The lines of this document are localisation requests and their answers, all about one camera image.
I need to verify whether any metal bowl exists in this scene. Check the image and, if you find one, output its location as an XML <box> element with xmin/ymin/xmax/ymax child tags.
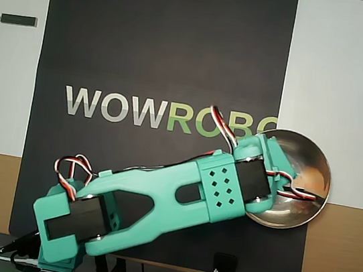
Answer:
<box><xmin>243</xmin><ymin>125</ymin><xmax>338</xmax><ymax>236</ymax></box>

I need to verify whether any black mat with WOWROBO print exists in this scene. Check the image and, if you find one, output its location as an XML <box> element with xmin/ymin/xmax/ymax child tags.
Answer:
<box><xmin>5</xmin><ymin>0</ymin><xmax>341</xmax><ymax>272</ymax></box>

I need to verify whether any white sheet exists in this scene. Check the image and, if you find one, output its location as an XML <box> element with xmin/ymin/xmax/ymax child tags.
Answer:
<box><xmin>0</xmin><ymin>0</ymin><xmax>363</xmax><ymax>210</ymax></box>

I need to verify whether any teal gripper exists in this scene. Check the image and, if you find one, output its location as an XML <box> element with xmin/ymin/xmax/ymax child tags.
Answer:
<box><xmin>263</xmin><ymin>137</ymin><xmax>303</xmax><ymax>180</ymax></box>

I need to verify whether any black plug cable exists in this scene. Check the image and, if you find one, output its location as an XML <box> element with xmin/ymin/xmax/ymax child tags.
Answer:
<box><xmin>0</xmin><ymin>224</ymin><xmax>41</xmax><ymax>259</ymax></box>

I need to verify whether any black USB stick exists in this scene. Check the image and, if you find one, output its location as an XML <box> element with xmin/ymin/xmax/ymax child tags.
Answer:
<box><xmin>0</xmin><ymin>11</ymin><xmax>40</xmax><ymax>29</ymax></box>

